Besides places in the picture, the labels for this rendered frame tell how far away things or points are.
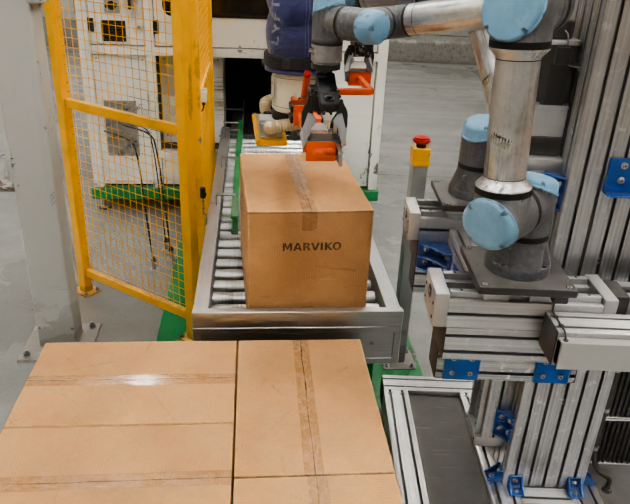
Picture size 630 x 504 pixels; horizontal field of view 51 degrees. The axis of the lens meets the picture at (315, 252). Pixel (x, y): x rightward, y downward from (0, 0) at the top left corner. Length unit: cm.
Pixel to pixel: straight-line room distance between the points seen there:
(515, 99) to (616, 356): 62
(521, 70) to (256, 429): 110
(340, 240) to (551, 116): 77
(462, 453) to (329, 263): 76
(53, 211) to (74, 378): 101
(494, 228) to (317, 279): 91
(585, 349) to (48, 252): 217
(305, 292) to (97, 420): 77
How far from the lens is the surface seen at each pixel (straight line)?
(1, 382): 309
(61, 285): 305
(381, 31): 156
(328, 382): 199
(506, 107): 136
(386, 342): 230
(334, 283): 220
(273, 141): 214
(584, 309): 168
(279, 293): 219
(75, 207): 344
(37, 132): 281
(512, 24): 132
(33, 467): 181
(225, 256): 273
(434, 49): 1084
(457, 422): 245
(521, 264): 157
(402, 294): 287
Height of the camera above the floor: 173
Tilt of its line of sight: 26 degrees down
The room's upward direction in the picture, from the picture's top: 3 degrees clockwise
